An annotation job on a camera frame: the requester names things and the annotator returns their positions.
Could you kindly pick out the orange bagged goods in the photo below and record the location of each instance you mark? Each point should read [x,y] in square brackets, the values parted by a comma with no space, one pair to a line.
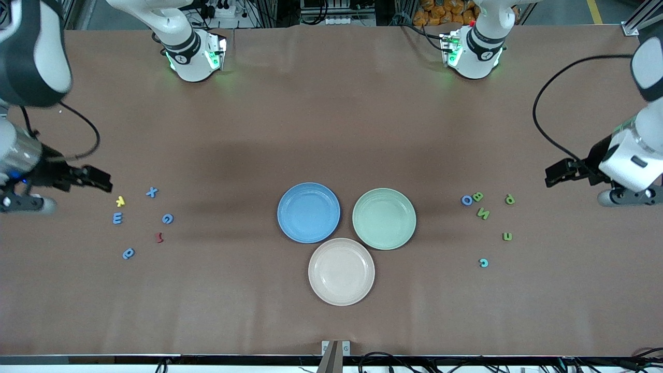
[440,11]

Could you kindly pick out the aluminium frame profile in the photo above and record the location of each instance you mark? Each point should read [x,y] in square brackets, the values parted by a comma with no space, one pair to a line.
[77,13]
[642,19]

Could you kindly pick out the beige plate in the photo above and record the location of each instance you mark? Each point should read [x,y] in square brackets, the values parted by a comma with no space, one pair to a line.
[341,272]

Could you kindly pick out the green plate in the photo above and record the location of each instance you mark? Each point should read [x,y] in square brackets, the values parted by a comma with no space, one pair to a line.
[384,219]

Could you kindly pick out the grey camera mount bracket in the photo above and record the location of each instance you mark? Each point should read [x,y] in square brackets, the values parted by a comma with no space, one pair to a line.
[335,357]

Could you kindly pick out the blue foam letter a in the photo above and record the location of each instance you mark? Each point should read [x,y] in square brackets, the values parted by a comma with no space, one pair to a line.
[132,253]

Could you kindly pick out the blue foam letter E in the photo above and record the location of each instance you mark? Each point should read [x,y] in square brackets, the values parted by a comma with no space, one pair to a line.
[117,218]

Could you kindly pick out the green foam letter B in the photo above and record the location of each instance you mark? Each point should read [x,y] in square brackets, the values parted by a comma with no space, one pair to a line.
[477,197]

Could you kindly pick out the green foam capital N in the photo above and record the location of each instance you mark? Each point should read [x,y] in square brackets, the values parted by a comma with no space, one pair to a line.
[483,213]

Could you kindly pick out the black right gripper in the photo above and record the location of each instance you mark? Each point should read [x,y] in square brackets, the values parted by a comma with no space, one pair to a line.
[53,172]

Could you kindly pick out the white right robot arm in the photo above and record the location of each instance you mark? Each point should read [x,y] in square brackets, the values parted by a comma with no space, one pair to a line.
[191,57]

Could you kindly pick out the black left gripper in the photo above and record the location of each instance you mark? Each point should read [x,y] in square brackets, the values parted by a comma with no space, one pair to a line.
[591,165]

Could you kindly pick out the blue foam letter G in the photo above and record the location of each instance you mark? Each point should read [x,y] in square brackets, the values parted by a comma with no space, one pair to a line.
[163,218]

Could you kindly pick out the blue foam letter X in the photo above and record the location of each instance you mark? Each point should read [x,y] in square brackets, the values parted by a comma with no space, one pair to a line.
[152,192]

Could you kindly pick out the white power strip with plugs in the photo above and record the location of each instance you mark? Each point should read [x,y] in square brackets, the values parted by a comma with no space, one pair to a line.
[222,10]

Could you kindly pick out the blue foam letter O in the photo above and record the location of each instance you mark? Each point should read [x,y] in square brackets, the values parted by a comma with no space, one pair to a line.
[462,200]

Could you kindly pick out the blue plate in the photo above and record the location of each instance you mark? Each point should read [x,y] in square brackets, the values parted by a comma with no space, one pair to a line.
[308,213]

